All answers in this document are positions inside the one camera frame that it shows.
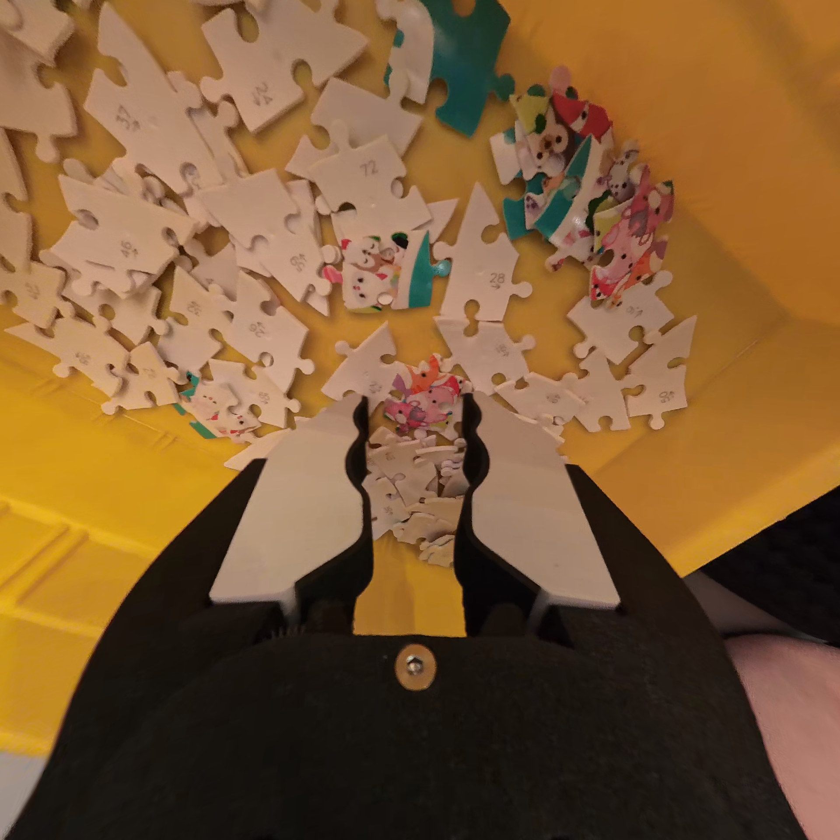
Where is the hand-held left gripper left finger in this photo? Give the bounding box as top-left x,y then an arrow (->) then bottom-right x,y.
210,394 -> 375,631

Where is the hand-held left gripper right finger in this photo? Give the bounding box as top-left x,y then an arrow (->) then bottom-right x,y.
457,392 -> 622,631

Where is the yellow plastic bin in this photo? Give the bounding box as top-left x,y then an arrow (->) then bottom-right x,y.
0,0 -> 840,756

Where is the pile of puzzle pieces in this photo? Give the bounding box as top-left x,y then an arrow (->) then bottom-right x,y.
0,0 -> 699,568

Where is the black quilted pad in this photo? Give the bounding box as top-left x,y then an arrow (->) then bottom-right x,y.
696,483 -> 840,647

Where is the person's leg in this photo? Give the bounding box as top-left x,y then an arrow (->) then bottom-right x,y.
720,630 -> 840,840

